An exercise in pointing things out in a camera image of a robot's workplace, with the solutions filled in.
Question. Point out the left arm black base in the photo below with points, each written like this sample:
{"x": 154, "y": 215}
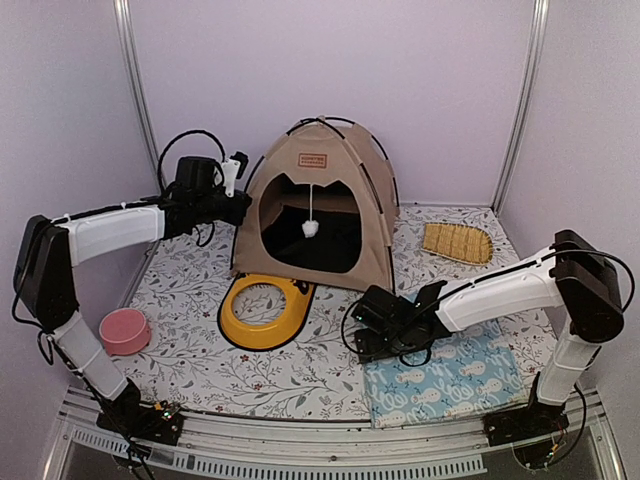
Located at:
{"x": 128, "y": 415}

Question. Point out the pink round bowl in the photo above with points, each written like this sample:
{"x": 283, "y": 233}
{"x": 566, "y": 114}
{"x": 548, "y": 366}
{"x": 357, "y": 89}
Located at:
{"x": 124, "y": 332}

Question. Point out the right aluminium frame post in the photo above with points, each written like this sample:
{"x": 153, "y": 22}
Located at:
{"x": 531, "y": 67}

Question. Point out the golden leaf shaped tray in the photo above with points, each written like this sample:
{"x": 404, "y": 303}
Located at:
{"x": 456, "y": 242}

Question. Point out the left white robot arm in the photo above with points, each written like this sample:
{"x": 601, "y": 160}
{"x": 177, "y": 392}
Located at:
{"x": 52, "y": 250}

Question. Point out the left aluminium frame post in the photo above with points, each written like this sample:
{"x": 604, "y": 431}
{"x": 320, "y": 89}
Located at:
{"x": 125, "y": 30}

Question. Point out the white pompom hanging toy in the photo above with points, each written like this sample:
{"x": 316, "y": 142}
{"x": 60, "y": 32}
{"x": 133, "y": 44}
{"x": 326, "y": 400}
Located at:
{"x": 310, "y": 226}

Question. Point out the yellow pet bowl stand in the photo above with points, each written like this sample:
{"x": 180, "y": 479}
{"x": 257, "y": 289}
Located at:
{"x": 263, "y": 313}

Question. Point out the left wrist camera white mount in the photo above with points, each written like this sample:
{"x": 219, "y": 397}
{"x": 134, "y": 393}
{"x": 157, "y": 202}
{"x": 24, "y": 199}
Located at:
{"x": 230, "y": 171}

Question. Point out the aluminium front rail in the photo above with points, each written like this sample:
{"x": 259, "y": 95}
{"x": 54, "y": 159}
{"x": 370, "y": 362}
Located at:
{"x": 227, "y": 447}

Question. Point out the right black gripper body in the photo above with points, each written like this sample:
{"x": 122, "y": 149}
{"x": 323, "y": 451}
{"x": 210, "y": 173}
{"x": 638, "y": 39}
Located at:
{"x": 364, "y": 325}

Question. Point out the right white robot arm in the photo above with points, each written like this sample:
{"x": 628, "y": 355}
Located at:
{"x": 570, "y": 275}

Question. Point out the aluminium frame post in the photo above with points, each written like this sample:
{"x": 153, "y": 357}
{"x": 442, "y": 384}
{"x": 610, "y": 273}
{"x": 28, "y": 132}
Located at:
{"x": 531, "y": 67}
{"x": 125, "y": 30}

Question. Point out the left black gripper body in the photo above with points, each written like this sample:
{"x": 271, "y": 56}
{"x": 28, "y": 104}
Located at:
{"x": 236, "y": 206}

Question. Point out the beige fabric pet tent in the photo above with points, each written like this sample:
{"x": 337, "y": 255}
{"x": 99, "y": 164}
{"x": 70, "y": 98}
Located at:
{"x": 320, "y": 215}

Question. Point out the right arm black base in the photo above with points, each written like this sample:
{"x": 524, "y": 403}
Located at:
{"x": 534, "y": 432}

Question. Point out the blue snowman pattern mat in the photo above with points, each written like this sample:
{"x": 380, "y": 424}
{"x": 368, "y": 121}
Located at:
{"x": 470, "y": 373}

